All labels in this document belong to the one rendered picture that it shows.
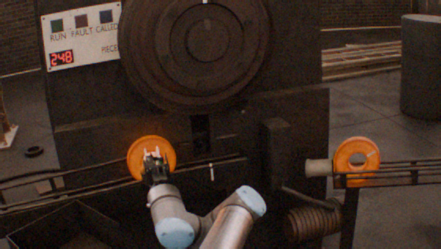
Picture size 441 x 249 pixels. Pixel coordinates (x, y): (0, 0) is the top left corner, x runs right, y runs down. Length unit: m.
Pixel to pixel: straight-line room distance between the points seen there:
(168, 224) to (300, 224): 0.51
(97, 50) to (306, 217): 0.85
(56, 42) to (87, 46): 0.11
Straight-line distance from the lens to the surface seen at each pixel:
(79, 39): 1.35
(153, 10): 1.18
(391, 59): 5.53
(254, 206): 1.06
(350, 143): 1.36
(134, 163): 1.35
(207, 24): 1.15
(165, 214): 1.09
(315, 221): 1.44
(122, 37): 1.21
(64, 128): 1.40
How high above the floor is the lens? 1.31
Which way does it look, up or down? 21 degrees down
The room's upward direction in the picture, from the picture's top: 4 degrees counter-clockwise
